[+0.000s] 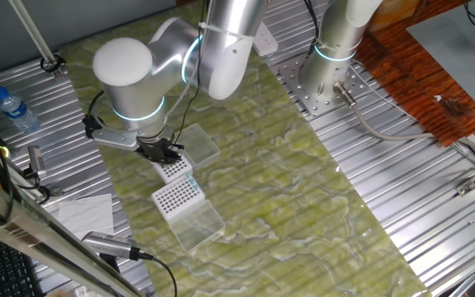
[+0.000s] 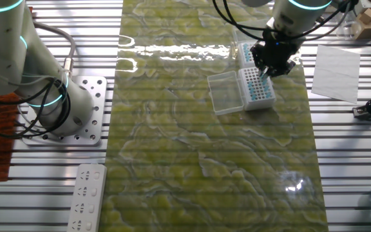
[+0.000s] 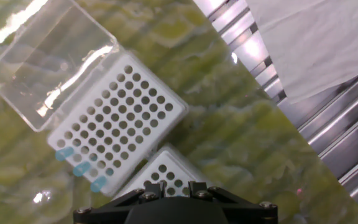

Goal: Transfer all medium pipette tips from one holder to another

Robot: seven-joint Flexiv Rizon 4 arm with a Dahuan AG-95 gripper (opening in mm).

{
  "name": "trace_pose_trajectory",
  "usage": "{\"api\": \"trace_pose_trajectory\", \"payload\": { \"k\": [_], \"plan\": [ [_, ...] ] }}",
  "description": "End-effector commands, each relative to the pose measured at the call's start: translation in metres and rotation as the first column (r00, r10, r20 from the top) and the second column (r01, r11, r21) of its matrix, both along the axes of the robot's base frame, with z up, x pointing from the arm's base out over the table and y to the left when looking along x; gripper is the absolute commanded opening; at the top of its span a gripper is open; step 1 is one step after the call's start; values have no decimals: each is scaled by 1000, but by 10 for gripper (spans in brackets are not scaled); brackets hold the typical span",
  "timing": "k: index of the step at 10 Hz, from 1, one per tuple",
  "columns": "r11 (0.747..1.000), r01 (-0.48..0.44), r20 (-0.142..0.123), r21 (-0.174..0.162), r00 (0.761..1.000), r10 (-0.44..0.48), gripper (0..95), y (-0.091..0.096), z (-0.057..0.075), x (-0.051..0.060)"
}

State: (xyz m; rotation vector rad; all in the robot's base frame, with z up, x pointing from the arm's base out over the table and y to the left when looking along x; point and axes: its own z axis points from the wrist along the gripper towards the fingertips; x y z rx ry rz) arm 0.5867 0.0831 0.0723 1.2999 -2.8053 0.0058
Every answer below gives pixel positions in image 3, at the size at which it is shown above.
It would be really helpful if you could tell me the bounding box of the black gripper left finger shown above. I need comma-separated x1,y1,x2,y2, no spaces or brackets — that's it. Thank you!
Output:
73,181,167,224

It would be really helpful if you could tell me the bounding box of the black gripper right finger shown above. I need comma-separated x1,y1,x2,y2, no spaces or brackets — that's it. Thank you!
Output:
188,181,278,224

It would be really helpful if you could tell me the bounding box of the white pipette tip holder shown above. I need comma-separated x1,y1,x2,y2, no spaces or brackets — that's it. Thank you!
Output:
112,144,217,200
0,0,190,197

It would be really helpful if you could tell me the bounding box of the green marble pattern mat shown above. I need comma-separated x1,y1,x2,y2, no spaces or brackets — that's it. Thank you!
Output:
0,0,358,224

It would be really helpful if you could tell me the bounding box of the white paper sheet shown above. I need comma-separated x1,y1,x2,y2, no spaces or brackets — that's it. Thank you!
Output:
246,0,358,105

